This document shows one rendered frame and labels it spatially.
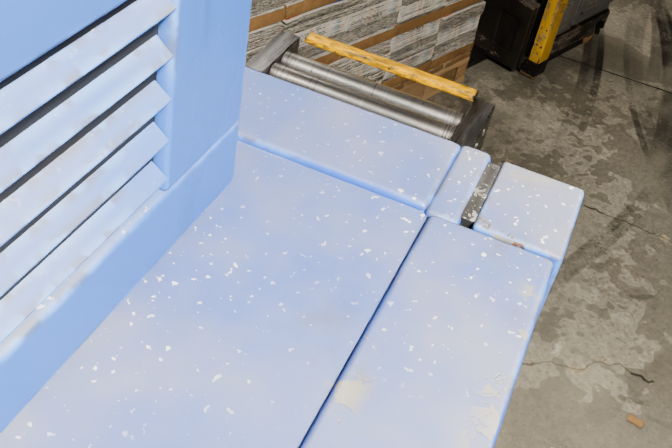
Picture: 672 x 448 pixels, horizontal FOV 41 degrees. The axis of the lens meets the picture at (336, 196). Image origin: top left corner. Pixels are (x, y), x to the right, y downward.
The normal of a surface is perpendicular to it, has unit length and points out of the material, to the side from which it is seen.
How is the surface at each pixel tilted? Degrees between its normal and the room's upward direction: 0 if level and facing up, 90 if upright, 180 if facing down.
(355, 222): 0
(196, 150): 90
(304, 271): 0
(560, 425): 0
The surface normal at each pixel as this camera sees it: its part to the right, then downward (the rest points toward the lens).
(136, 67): 0.70, -0.37
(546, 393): 0.15, -0.77
